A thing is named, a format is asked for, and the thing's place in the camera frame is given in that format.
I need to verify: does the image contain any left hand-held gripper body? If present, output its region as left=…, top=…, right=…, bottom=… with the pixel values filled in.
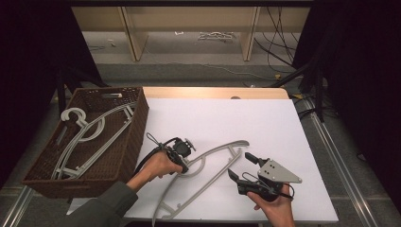
left=160, top=136, right=197, bottom=160

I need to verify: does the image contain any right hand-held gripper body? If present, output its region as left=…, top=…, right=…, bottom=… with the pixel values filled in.
left=235, top=157, right=304, bottom=203

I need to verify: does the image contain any grey plastic clothes hanger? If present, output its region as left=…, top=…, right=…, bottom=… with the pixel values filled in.
left=151, top=139, right=250, bottom=227
left=51, top=107, right=135, bottom=181
left=51, top=102, right=140, bottom=181

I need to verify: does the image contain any brown wicker basket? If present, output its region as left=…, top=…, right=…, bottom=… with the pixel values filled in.
left=21, top=86, right=150, bottom=200

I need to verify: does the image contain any person's left hand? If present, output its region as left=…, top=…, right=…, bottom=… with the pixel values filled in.
left=141, top=149, right=183, bottom=183

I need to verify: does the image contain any person's right hand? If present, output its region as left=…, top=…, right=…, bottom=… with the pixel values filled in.
left=246, top=183, right=296, bottom=227

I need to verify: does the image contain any white table mat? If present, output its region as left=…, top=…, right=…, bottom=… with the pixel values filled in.
left=67, top=97, right=340, bottom=225

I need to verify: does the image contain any black metal stand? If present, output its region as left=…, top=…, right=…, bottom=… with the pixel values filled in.
left=56, top=62, right=110, bottom=115
left=272, top=41, right=327, bottom=123

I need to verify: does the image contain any black curtain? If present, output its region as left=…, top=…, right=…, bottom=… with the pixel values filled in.
left=292, top=0, right=401, bottom=197
left=0, top=0, right=107, bottom=188

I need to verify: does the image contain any beige wooden desk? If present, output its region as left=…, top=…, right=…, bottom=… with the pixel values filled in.
left=71, top=6, right=311, bottom=62

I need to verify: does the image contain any thin grey wire loop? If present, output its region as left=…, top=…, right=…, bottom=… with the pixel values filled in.
left=146, top=131, right=166, bottom=149

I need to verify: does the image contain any aluminium floor rail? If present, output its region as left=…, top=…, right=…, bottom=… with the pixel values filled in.
left=302, top=96, right=401, bottom=227
left=0, top=184, right=36, bottom=227

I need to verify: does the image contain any black power cable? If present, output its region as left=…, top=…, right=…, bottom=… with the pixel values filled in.
left=264, top=6, right=296, bottom=74
left=253, top=6, right=304, bottom=75

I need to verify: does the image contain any pale cable pile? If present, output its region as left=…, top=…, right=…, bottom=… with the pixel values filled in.
left=198, top=30, right=236, bottom=43

